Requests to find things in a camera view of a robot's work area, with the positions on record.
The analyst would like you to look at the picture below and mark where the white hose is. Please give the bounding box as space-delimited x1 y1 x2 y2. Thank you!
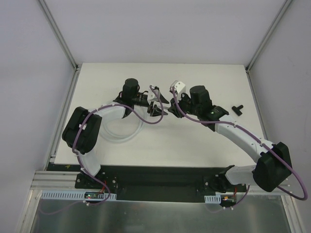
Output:
98 101 171 144

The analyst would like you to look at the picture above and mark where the black T-shaped hose fitting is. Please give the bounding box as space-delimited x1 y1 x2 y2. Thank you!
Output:
231 105 244 116

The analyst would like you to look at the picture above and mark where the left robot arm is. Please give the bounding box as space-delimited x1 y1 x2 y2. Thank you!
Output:
62 78 169 189

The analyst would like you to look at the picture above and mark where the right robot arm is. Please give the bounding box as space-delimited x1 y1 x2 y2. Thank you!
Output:
168 82 293 193

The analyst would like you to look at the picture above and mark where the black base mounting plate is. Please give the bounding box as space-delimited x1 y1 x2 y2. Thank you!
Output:
47 164 247 203

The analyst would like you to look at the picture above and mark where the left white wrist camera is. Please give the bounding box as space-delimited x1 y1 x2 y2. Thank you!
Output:
147 91 157 104

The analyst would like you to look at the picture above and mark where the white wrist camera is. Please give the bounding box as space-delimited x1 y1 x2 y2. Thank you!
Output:
169 80 186 100
147 91 157 104

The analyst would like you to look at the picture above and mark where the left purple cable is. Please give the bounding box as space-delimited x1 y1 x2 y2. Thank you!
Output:
38 84 164 215

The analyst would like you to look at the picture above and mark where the purple cable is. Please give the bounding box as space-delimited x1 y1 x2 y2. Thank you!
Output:
38 84 164 215
170 85 307 214

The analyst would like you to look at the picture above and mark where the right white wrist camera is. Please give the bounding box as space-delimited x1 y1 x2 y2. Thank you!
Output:
169 80 186 100

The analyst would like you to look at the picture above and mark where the left aluminium frame post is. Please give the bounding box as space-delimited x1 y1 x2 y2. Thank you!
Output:
36 0 79 70

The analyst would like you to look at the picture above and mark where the aluminium frame post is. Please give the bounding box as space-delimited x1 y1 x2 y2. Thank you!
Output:
36 0 79 70
245 0 294 74

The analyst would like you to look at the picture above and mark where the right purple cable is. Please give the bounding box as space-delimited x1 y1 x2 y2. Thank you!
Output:
170 85 307 214

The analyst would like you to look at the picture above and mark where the left white cable duct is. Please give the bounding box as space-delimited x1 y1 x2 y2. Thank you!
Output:
41 190 117 201

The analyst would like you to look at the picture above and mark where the white cable duct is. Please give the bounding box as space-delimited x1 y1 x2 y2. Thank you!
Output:
204 194 222 204
41 190 117 201

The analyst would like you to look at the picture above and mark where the right white cable duct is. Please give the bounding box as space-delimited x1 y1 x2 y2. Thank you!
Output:
204 194 222 204

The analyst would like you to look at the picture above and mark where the right aluminium frame post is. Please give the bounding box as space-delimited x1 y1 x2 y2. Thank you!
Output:
245 0 294 74

